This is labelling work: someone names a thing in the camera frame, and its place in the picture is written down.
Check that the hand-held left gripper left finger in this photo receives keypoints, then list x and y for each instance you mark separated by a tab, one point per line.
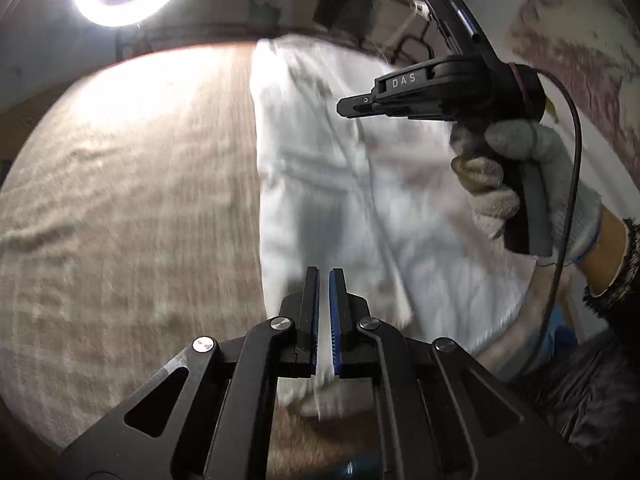
314	320

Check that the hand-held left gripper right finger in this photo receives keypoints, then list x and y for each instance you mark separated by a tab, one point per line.
334	320

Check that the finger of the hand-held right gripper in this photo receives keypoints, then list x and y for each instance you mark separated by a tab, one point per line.
360	106

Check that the white small garment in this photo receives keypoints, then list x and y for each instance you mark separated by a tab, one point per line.
360	200

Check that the person's right forearm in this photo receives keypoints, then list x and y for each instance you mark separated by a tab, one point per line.
612	255

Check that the person's right hand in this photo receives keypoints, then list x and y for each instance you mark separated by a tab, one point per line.
565	180

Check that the beige plaid blanket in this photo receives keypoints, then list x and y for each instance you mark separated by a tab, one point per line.
125	220

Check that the blue cloth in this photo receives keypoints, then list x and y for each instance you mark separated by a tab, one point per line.
560	340

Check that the person's dark clothing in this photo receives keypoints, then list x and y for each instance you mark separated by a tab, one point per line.
590	400

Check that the landscape wall poster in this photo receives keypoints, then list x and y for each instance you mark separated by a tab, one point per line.
575	35

